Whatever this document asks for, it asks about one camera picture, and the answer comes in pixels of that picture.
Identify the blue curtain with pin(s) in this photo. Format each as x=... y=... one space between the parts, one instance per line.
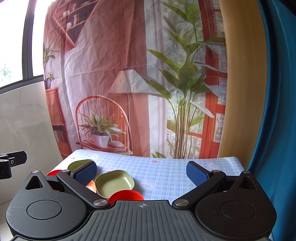
x=273 y=158

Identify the red bowl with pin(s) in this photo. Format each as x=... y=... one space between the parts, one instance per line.
x=53 y=173
x=126 y=195

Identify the green dish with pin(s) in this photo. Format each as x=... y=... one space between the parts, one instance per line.
x=79 y=165
x=111 y=182

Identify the dark window frame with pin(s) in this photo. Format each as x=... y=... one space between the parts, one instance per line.
x=27 y=63

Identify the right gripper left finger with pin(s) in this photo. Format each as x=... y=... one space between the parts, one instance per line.
x=75 y=183

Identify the blue plaid tablecloth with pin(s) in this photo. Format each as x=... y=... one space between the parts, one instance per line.
x=154 y=178

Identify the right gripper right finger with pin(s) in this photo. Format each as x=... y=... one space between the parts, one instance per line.
x=206 y=182

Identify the orange dish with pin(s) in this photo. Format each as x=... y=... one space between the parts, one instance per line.
x=91 y=186

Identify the red bowl front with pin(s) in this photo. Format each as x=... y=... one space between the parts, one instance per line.
x=126 y=195

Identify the printed room backdrop cloth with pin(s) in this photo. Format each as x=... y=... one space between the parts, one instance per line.
x=143 y=78

